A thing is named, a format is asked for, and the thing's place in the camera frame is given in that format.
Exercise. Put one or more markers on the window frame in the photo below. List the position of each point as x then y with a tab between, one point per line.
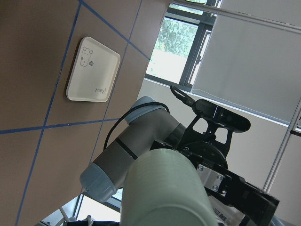
179	49

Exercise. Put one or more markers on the white rabbit tray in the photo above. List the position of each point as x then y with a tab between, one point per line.
94	71

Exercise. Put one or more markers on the mint green cup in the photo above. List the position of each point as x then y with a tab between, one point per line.
162	188

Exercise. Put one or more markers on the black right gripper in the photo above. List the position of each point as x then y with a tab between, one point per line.
226	186

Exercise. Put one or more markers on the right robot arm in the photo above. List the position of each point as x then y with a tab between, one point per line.
150	127

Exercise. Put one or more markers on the white roller blind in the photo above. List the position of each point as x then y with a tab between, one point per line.
252	67

